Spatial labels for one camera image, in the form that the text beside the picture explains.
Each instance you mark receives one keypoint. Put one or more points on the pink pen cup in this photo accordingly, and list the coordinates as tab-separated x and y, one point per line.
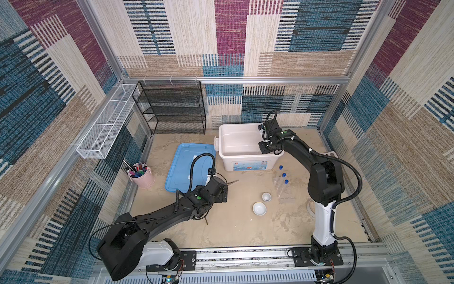
140	174

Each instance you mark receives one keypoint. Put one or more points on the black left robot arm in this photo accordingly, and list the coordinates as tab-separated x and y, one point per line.
128	242

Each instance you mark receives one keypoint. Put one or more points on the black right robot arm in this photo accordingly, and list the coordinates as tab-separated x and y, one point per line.
325	187

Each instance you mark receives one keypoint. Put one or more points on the black wire shelf rack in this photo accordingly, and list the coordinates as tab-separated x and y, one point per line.
172	107

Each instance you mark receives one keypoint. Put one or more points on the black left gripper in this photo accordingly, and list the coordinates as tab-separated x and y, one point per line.
224	198

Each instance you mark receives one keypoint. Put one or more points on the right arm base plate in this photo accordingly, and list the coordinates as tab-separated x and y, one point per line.
310	257

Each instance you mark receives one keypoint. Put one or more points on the white plastic storage box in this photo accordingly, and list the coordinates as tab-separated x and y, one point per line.
238	147

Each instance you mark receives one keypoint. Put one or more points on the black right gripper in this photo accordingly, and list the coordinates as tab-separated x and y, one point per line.
264	149

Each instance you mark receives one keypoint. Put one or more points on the white evaporating dish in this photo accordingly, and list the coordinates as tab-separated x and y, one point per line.
259	209

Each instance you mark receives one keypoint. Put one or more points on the small white crucible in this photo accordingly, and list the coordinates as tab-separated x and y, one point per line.
266	197

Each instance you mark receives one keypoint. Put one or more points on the blue plastic box lid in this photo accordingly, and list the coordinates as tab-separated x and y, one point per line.
178	177

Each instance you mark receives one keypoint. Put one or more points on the white mesh wall basket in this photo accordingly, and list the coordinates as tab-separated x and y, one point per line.
101	136

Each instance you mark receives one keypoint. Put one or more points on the pink calculator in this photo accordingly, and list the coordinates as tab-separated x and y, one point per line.
331	153

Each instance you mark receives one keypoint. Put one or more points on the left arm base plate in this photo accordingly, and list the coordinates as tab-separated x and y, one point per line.
182	261

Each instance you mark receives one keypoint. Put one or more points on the aluminium front rail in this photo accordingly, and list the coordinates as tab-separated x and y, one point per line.
273	265

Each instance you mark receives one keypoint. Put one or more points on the white tape roll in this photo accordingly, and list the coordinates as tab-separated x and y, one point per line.
310	206

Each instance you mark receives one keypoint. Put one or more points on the clear test tube rack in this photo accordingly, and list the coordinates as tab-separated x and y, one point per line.
290	198

